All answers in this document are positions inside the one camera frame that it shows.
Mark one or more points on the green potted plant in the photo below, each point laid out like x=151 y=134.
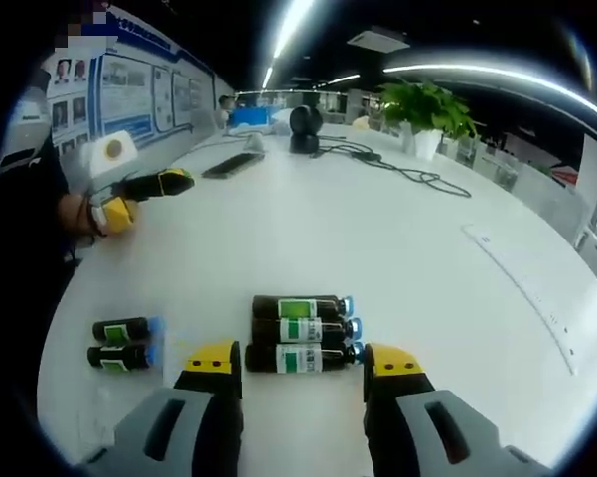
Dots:
x=427 y=107

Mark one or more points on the person's dark clothed torso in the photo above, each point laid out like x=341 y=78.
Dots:
x=20 y=258

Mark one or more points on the group of brown bottles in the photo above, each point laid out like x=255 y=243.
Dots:
x=171 y=348

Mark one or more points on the small white stand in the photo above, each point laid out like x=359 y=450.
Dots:
x=255 y=144

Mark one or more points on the white pillar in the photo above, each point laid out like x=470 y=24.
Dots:
x=591 y=179

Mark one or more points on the ceiling light strip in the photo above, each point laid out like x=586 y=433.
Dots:
x=288 y=25
x=452 y=64

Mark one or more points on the blue box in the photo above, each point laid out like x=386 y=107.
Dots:
x=251 y=116

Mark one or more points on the white chest-worn device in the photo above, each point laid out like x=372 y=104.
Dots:
x=27 y=134

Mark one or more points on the white plant pot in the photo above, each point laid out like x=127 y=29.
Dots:
x=427 y=146

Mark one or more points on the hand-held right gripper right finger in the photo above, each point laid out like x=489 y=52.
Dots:
x=417 y=432

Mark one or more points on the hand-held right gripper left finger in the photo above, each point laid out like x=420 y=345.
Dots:
x=189 y=432

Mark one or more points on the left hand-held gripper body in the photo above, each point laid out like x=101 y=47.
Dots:
x=99 y=159

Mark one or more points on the wall poster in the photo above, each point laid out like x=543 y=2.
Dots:
x=129 y=94

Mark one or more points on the ceiling air vent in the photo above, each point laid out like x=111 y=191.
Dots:
x=377 y=39

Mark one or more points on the black round camera device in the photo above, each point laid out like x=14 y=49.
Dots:
x=305 y=124

